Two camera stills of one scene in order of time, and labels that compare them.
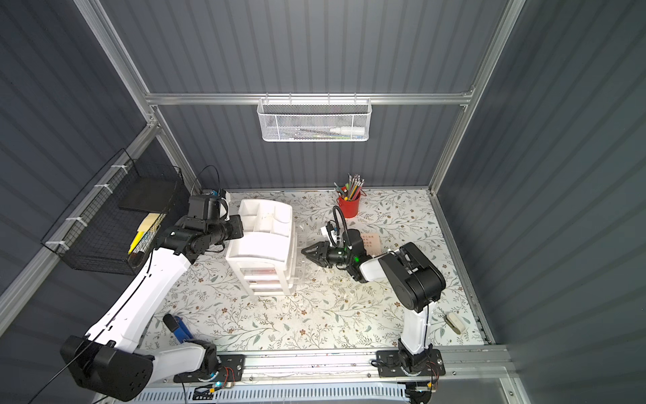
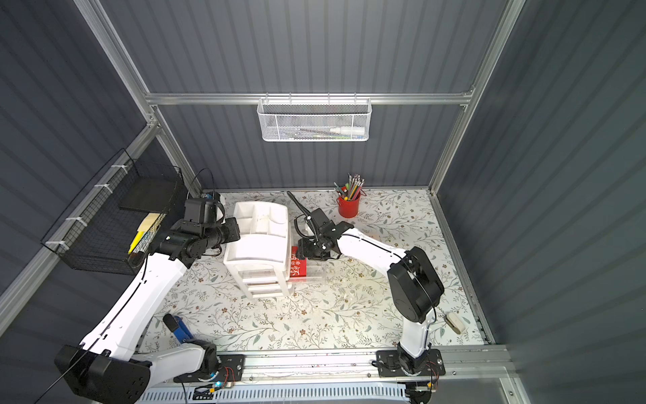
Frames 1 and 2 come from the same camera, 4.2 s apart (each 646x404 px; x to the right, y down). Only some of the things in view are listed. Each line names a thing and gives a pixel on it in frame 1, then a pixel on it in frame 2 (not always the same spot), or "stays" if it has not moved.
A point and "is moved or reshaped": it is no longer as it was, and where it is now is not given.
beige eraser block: x=454 y=322 stays
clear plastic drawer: x=297 y=271 is moved or reshaped
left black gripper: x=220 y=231 stays
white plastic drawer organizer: x=265 y=252 stays
